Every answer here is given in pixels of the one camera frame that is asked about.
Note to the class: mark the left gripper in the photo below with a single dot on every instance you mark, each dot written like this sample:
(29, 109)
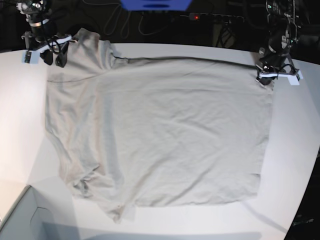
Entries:
(267, 73)

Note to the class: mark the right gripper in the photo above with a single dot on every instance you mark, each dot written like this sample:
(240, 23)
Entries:
(48, 47)

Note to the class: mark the beige t-shirt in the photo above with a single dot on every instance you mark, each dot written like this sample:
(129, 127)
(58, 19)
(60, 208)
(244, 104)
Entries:
(155, 132)

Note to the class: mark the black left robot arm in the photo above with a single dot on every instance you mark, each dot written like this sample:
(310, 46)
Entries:
(282, 28)

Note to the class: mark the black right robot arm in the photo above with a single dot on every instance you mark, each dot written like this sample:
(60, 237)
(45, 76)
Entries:
(38, 15)

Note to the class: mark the white power strip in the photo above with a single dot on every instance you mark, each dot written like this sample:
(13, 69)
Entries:
(216, 18)

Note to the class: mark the blue plastic crate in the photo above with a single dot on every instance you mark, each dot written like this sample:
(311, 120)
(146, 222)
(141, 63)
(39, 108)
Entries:
(155, 5)

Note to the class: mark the grey cardboard box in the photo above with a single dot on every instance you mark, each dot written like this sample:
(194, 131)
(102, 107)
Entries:
(36, 215)

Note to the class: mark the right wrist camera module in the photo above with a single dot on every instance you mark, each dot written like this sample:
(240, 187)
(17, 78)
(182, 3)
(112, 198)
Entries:
(30, 57)

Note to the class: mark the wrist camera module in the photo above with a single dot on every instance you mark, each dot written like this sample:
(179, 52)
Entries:
(30, 57)
(294, 78)

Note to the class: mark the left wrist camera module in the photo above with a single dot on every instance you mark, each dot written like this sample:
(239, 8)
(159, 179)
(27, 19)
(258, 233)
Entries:
(294, 78)

